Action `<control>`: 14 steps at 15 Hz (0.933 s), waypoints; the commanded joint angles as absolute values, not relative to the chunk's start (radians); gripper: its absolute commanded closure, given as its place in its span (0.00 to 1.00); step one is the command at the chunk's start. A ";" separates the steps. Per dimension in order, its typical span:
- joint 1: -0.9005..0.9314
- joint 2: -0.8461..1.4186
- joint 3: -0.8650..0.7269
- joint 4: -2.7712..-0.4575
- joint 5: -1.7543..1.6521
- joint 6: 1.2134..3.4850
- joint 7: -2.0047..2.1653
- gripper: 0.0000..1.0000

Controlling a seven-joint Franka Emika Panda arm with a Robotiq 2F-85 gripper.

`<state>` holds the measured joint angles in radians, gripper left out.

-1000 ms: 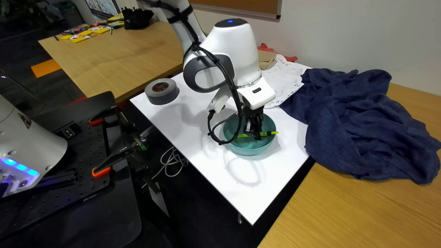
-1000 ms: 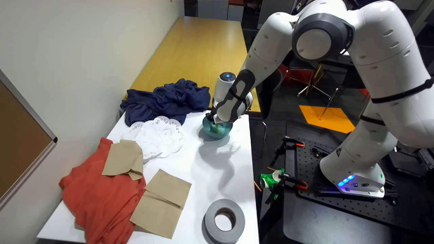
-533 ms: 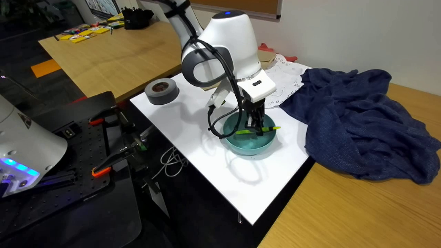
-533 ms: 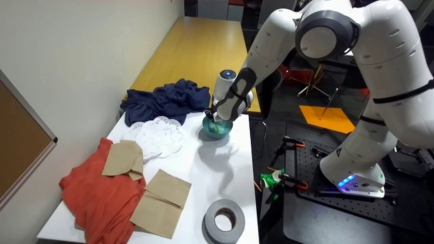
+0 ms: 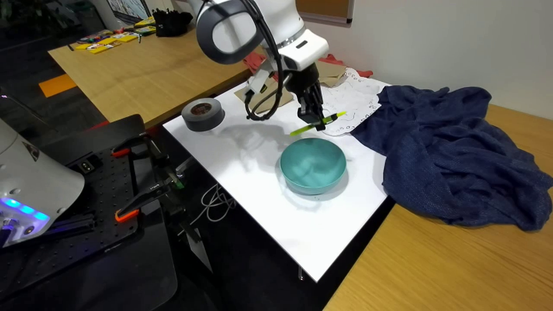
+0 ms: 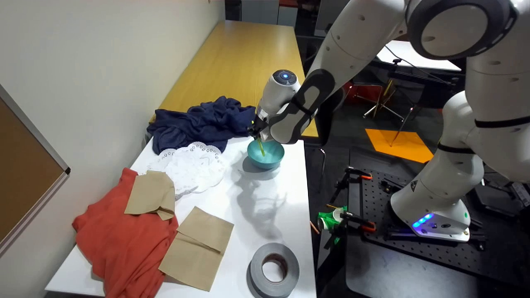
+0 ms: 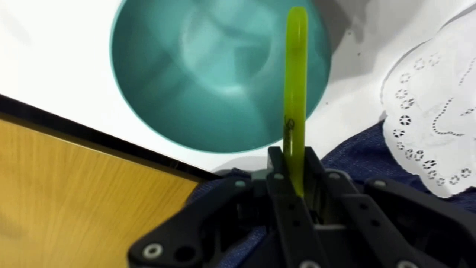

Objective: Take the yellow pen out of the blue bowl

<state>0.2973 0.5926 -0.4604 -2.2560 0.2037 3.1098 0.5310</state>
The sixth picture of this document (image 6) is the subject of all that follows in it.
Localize blue bowl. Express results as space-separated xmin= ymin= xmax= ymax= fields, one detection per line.
xmin=247 ymin=138 xmax=285 ymax=170

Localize large flat brown paper bag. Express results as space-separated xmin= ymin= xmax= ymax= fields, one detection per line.
xmin=159 ymin=206 xmax=235 ymax=292

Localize roll of grey duct tape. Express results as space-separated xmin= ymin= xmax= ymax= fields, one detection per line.
xmin=248 ymin=243 xmax=300 ymax=298

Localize wooden table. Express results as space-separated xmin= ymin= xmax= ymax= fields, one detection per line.
xmin=149 ymin=20 xmax=319 ymax=138

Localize red chair with metal legs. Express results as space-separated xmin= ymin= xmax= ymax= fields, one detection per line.
xmin=345 ymin=79 xmax=417 ymax=147

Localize black clamp with orange handle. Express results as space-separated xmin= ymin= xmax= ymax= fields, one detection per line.
xmin=336 ymin=211 xmax=378 ymax=236
xmin=330 ymin=166 xmax=373 ymax=204

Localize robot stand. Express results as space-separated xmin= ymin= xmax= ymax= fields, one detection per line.
xmin=347 ymin=165 xmax=530 ymax=287

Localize small crumpled brown paper bag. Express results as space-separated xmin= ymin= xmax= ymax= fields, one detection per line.
xmin=124 ymin=170 xmax=176 ymax=221

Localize orange red cloth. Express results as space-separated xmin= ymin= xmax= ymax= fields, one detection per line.
xmin=72 ymin=168 xmax=179 ymax=298

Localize heap of white paper doilies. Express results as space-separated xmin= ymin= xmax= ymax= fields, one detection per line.
xmin=147 ymin=142 xmax=226 ymax=202

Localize navy blue cloth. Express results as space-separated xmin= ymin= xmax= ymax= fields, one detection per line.
xmin=147 ymin=96 xmax=258 ymax=155

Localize green and white plastic object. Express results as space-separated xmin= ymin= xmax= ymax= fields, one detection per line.
xmin=318 ymin=206 xmax=348 ymax=245

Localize cork board with metal frame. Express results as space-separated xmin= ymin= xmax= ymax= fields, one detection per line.
xmin=0 ymin=84 xmax=71 ymax=258

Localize white table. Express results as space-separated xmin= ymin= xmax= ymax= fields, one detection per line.
xmin=375 ymin=40 xmax=463 ymax=72

